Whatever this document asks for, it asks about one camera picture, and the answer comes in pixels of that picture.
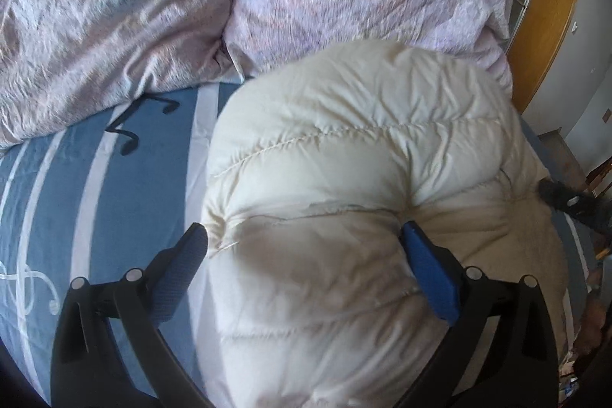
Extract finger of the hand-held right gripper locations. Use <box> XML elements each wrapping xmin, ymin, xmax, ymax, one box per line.
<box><xmin>538</xmin><ymin>179</ymin><xmax>612</xmax><ymax>242</ymax></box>

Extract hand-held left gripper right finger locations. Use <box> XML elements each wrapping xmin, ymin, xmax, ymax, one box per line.
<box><xmin>397</xmin><ymin>221</ymin><xmax>560</xmax><ymax>408</ymax></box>

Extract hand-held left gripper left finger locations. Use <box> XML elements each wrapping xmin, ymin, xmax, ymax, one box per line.
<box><xmin>50</xmin><ymin>221</ymin><xmax>211</xmax><ymax>408</ymax></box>

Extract cream puffer jacket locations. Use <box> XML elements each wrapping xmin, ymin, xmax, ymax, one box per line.
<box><xmin>198</xmin><ymin>39</ymin><xmax>572</xmax><ymax>408</ymax></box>

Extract blue white striped bed sheet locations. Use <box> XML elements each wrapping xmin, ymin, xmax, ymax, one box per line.
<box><xmin>0</xmin><ymin>80</ymin><xmax>598</xmax><ymax>408</ymax></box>

